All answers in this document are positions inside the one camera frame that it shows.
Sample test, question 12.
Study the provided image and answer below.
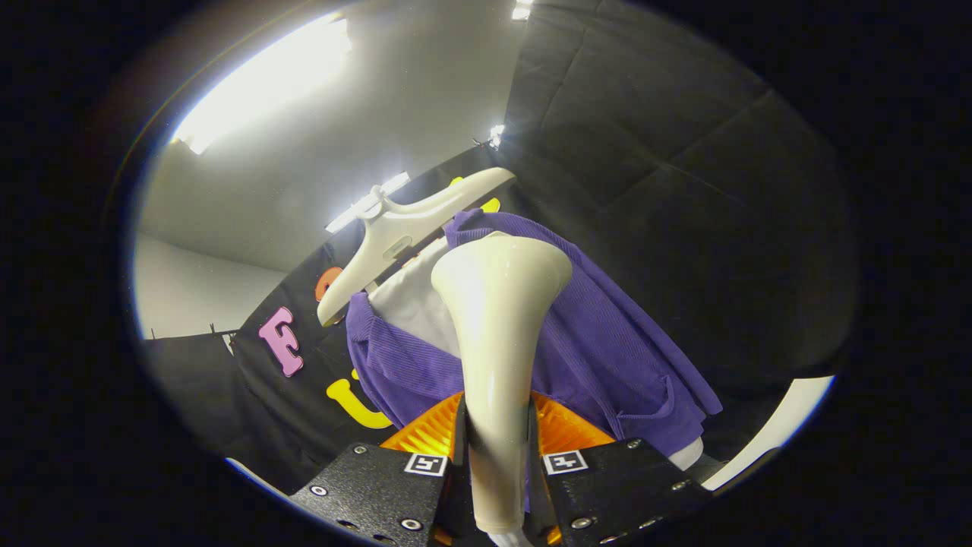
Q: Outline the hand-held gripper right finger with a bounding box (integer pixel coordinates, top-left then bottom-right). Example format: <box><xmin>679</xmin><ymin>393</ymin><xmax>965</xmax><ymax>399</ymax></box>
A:
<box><xmin>526</xmin><ymin>391</ymin><xmax>715</xmax><ymax>547</ymax></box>

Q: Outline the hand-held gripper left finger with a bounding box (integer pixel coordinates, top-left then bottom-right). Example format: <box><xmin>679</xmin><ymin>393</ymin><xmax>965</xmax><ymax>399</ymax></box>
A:
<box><xmin>289</xmin><ymin>391</ymin><xmax>472</xmax><ymax>547</ymax></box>

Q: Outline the purple jacket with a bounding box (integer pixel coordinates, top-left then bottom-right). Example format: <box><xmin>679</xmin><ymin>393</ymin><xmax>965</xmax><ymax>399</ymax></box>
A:
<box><xmin>346</xmin><ymin>209</ymin><xmax>724</xmax><ymax>458</ymax></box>

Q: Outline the white garment steamer head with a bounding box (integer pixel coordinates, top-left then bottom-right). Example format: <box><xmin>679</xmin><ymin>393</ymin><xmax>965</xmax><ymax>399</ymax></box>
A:
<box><xmin>431</xmin><ymin>232</ymin><xmax>574</xmax><ymax>536</ymax></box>

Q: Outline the white plastic clothes hanger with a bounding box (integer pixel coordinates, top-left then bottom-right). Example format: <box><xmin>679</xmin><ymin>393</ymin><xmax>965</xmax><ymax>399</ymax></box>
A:
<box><xmin>317</xmin><ymin>167</ymin><xmax>517</xmax><ymax>327</ymax></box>

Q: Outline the white padded ironing form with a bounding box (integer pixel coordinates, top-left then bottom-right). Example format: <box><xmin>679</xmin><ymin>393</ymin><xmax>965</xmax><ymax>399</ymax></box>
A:
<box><xmin>368</xmin><ymin>237</ymin><xmax>705</xmax><ymax>470</ymax></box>

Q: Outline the long ceiling light bar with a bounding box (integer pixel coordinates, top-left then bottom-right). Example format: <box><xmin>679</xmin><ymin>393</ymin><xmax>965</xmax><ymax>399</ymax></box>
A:
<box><xmin>325</xmin><ymin>172</ymin><xmax>411</xmax><ymax>234</ymax></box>

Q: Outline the black backdrop cloth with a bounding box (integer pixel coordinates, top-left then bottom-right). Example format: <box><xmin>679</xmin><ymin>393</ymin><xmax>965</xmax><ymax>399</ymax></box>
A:
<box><xmin>140</xmin><ymin>0</ymin><xmax>859</xmax><ymax>495</ymax></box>

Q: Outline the large ceiling light panel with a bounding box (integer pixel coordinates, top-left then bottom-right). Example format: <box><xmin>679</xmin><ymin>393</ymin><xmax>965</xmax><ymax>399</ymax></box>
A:
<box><xmin>171</xmin><ymin>11</ymin><xmax>354</xmax><ymax>155</ymax></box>

